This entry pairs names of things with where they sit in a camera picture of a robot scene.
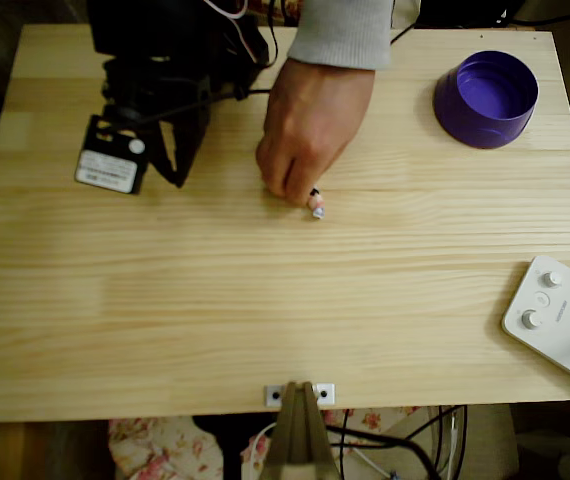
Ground white and red arm wires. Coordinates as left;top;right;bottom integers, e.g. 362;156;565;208
203;0;260;64

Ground white metal bracket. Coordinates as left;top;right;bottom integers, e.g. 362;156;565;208
263;382;336;406

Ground floral cloth behind table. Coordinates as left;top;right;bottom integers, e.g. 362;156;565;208
270;0;307;27

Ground tan camera mount post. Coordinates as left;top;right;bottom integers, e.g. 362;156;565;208
262;380;341;480

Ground thin black cables below table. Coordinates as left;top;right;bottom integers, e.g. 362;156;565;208
429;404;469;480

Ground person's bare hand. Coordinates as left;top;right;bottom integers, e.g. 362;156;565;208
255;57;377;207

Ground forearm in grey sleeve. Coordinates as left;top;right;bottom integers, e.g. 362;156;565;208
287;0;396;71

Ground purple plastic bowl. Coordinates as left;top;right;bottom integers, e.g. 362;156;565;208
432;49;540;151

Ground white looped cable below table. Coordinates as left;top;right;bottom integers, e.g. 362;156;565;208
239;422;277;480

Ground thick black cable below table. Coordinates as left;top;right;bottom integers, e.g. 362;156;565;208
325;423;441;480

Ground white lamp base with knobs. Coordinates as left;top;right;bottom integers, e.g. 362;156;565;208
501;254;570;394

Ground pink candy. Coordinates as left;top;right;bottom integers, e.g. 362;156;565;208
307;187;327;221

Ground black device behind table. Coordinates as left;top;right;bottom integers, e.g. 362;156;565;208
414;0;524;29

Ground black pole under table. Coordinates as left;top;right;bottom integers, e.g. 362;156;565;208
192;414;244;480

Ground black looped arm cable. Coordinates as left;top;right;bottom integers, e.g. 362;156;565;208
262;0;280;69

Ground floral cloth under table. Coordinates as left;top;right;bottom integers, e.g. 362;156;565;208
108;407;421;480

